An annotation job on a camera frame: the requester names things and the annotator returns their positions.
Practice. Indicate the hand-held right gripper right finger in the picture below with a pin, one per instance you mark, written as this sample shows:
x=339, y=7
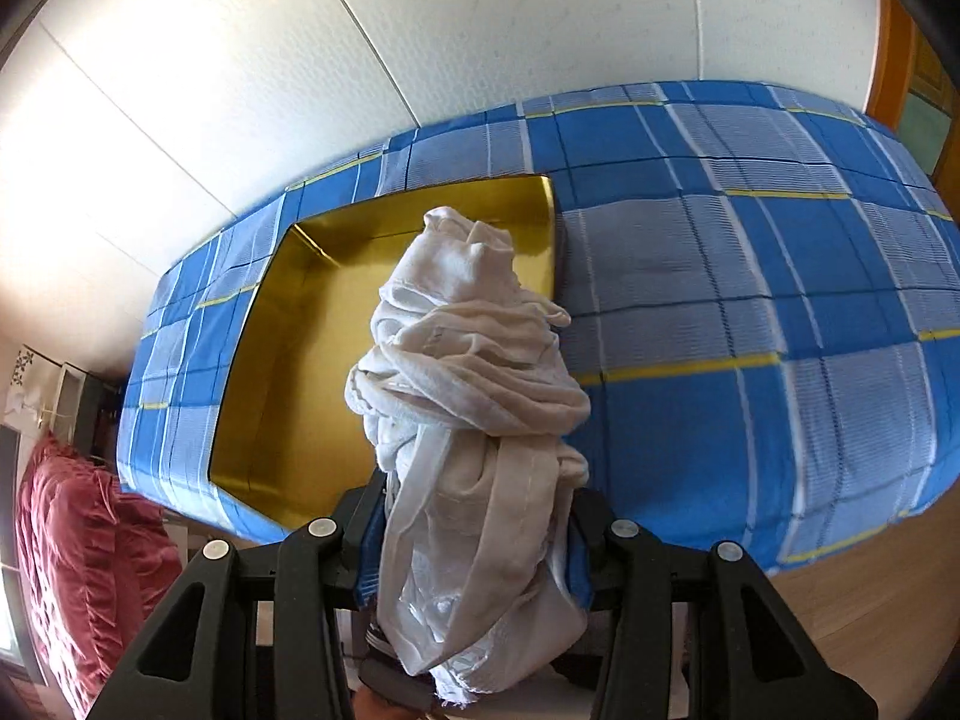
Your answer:
x=579, y=574

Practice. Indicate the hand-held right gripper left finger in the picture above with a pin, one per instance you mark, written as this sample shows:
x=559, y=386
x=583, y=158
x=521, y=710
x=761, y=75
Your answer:
x=367, y=529

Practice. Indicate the white cloth bundle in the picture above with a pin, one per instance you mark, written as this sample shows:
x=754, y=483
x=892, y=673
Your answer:
x=465, y=390

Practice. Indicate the gold tray box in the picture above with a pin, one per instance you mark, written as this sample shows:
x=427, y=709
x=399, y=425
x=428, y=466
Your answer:
x=300, y=360

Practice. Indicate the red quilt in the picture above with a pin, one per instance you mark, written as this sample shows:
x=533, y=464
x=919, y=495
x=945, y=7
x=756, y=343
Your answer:
x=82, y=555

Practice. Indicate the blue plaid blanket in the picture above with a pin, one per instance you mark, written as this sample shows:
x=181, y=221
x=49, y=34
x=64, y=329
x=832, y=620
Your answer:
x=712, y=300

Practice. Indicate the white shelf unit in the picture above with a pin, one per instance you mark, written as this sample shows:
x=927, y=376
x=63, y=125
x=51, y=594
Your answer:
x=75, y=390

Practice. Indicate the wooden glass-panel door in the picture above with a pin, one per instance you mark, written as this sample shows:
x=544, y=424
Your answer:
x=892, y=52

